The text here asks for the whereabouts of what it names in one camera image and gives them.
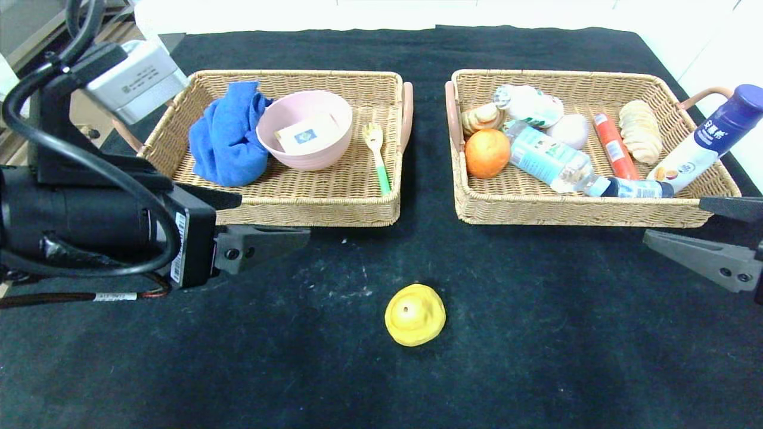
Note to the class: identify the beige metal trolley rack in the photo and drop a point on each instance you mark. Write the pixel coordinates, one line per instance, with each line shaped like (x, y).
(83, 116)

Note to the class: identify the golden bread bun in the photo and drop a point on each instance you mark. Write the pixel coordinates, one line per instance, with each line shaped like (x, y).
(477, 119)

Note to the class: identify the orange sausage stick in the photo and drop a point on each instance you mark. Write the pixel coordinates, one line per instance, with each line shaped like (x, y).
(614, 149)

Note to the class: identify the white milk drink bottle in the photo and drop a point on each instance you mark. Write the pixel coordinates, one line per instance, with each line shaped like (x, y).
(533, 107)

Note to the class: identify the white counter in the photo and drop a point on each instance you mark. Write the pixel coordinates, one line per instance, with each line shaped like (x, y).
(298, 15)

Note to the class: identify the pink bowl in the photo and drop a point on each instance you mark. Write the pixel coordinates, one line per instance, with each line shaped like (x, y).
(316, 159)

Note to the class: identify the beige ridged bread roll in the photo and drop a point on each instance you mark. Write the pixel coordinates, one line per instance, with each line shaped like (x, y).
(639, 134)

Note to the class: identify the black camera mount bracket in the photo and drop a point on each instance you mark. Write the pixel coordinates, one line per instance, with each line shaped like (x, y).
(53, 119)

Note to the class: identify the blue cloth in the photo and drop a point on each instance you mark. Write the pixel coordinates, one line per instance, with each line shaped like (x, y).
(229, 143)

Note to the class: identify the white card box blue diamond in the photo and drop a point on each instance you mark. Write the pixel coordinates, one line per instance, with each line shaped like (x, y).
(304, 136)

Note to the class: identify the clear water bottle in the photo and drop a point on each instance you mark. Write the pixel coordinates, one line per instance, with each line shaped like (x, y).
(548, 158)

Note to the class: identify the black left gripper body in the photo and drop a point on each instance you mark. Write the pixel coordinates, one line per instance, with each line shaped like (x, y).
(192, 245)

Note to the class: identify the orange fruit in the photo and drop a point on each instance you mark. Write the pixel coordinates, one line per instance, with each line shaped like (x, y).
(487, 154)

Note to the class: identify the pale pink egg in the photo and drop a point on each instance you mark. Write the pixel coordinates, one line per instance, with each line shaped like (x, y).
(573, 131)

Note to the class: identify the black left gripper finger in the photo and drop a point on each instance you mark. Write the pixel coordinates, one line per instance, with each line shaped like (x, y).
(220, 201)
(256, 247)

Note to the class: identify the metal shelf frame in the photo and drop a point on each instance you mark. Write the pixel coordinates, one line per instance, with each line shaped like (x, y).
(36, 24)

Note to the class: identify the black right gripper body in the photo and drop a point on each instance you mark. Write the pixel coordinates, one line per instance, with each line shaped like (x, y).
(759, 274)

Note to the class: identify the yellow pear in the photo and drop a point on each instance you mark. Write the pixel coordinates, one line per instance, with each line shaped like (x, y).
(417, 322)

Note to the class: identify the black table cloth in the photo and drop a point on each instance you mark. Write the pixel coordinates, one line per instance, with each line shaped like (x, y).
(536, 357)

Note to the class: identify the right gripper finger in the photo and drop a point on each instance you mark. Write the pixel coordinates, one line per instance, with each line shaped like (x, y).
(703, 259)
(733, 208)

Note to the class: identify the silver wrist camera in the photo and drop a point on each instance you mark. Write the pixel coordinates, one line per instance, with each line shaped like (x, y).
(137, 77)

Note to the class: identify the white hanging cloth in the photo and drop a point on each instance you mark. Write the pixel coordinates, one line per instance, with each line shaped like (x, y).
(9, 74)

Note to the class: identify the white bottle blue cap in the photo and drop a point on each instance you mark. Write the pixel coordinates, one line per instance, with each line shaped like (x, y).
(691, 156)

